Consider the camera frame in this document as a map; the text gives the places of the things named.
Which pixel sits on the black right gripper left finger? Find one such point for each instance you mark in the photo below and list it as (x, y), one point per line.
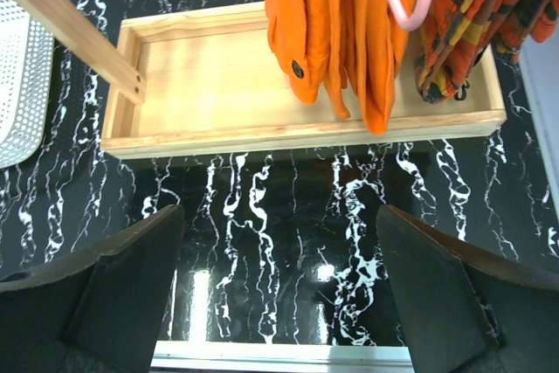
(98, 309)

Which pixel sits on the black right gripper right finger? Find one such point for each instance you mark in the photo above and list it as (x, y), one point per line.
(463, 308)

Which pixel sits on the orange camouflage trousers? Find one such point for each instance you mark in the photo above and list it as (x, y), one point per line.
(455, 33)

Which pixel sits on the wooden clothes rack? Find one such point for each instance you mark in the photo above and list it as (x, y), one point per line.
(204, 82)

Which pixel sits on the white perforated plastic basket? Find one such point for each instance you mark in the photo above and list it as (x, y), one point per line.
(26, 69)

